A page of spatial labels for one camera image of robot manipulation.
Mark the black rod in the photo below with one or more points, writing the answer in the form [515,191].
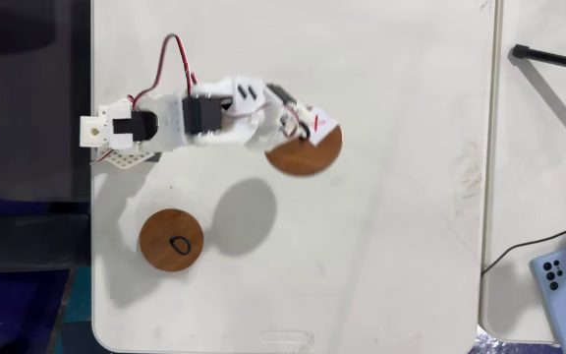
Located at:
[553,58]

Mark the plain wooden lid black loop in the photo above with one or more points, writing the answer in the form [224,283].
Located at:
[165,236]

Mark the office chair with grey seat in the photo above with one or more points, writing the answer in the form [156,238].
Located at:
[22,243]

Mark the office chair with mesh back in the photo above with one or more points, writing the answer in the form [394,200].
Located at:
[32,74]

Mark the wooden lid with red cross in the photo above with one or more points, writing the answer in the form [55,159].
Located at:
[302,157]

